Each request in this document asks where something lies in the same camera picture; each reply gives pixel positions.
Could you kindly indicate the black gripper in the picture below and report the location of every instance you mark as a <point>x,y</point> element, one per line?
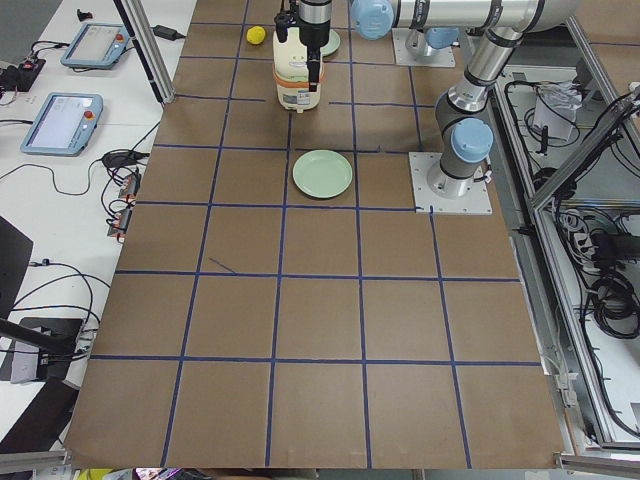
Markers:
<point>315,34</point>

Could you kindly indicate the white rice cooker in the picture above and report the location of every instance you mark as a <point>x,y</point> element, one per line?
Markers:
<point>291,74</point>

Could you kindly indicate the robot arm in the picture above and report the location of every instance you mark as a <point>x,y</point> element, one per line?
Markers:
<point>312,17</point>
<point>467,142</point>

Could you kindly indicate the green plate near potato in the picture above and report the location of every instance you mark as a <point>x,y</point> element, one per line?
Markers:
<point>332,45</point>

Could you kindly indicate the yellow toy potato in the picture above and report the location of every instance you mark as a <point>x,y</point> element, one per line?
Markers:
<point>256,35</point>

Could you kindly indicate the green plate far side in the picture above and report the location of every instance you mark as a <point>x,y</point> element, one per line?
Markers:
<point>322,174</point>

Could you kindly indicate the black power adapter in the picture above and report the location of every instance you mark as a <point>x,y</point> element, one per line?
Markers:
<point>167,33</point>

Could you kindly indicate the teach pendant far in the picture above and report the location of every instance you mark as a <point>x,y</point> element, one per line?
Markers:
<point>96,46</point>

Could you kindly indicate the teach pendant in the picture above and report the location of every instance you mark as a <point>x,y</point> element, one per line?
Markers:
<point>96,46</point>
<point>64,124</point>

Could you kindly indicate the teach pendant near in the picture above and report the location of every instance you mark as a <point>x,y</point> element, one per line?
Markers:
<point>64,124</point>

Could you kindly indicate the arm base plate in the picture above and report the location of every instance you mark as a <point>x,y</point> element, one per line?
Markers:
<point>435,192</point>
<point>429,48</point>

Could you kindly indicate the aluminium frame post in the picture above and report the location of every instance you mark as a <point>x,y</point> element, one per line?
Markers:
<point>137,25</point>

